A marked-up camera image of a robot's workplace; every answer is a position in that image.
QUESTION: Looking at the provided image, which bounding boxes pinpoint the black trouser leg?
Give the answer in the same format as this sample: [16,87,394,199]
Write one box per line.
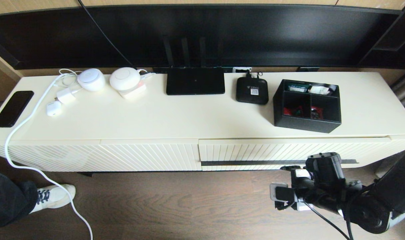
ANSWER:
[0,170,38,227]

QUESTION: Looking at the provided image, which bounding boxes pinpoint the black set-top box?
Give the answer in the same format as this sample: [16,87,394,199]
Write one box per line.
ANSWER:
[236,77,269,105]

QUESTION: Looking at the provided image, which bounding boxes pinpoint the black compartment organizer box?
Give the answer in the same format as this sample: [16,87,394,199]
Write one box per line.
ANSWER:
[273,79,342,134]

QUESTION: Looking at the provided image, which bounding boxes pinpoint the black router with antennas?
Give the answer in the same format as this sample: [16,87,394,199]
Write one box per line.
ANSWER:
[162,36,226,96]

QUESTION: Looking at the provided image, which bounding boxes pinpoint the thick white power cable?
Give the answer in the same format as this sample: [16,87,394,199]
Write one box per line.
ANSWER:
[5,73,93,240]

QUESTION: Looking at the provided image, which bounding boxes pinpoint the white round flat device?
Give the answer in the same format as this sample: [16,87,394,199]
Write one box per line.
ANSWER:
[109,67,141,92]

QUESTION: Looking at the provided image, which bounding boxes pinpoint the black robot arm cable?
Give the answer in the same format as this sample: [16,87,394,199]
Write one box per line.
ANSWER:
[303,200,354,240]

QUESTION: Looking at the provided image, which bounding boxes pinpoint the white charger with thin cable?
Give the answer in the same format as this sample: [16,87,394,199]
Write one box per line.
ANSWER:
[54,68,83,105]

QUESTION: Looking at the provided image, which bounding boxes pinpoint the pink white small box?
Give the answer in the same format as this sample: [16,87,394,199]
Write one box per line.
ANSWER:
[117,83,147,100]

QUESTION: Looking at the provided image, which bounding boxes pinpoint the cream ribbed cabinet front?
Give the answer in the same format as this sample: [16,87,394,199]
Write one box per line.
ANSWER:
[100,139,202,172]
[0,140,103,172]

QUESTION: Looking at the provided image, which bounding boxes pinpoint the white sneaker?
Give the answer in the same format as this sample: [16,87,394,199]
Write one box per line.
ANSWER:
[30,184,76,215]

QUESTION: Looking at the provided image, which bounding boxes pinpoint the black shelf unit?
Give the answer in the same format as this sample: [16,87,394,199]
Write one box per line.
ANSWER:
[358,0,405,69]

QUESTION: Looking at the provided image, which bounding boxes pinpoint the white earbuds case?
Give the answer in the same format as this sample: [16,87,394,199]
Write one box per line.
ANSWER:
[46,101,62,117]

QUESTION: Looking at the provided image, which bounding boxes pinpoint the white packet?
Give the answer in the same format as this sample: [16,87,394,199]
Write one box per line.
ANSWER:
[308,85,337,96]

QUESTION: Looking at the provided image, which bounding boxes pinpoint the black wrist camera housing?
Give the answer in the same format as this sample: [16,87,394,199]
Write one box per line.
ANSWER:
[305,152,344,192]

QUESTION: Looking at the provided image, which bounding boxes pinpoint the white plug with cable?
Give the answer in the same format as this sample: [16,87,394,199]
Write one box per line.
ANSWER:
[137,69,155,81]

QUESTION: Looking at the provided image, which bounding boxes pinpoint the black smartphone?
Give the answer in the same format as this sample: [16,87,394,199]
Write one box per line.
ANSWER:
[0,91,34,128]

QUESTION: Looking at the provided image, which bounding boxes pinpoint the white slatted cabinet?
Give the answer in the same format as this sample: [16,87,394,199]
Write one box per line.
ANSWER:
[0,72,405,174]

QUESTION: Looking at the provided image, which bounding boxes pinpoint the white dome smart speaker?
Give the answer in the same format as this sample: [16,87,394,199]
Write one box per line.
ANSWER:
[77,68,106,92]

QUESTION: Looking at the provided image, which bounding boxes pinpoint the cream ribbed drawer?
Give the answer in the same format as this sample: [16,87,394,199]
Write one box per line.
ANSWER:
[198,137,391,171]

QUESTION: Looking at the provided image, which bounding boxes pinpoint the thin black hanging cable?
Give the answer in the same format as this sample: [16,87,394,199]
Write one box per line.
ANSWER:
[77,0,136,69]

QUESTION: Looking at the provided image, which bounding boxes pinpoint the black television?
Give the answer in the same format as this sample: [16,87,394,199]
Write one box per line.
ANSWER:
[0,5,405,70]

